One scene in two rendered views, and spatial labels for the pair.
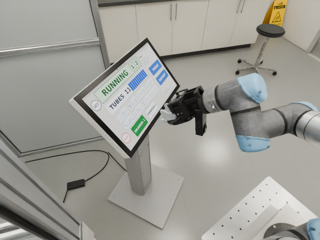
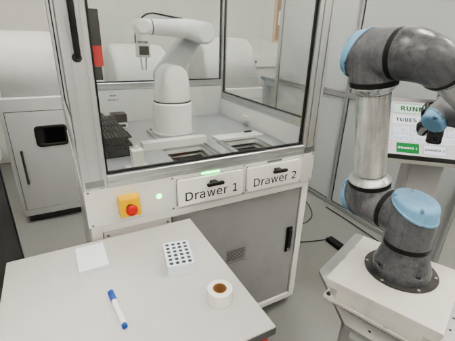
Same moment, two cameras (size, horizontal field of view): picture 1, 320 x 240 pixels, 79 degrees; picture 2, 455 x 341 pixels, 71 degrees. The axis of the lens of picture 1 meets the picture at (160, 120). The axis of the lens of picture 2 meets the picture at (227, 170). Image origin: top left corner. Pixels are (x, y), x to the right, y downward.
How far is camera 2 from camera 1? 1.20 m
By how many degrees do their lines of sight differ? 65
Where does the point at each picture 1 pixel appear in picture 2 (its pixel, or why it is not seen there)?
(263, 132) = (440, 107)
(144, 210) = not seen: hidden behind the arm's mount
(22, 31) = (413, 91)
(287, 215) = (445, 271)
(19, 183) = (319, 71)
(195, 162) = not seen: outside the picture
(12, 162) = (323, 65)
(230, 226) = not seen: hidden behind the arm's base
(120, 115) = (398, 128)
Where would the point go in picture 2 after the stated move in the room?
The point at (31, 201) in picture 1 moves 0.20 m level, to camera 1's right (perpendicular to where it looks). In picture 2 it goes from (315, 83) to (340, 90)
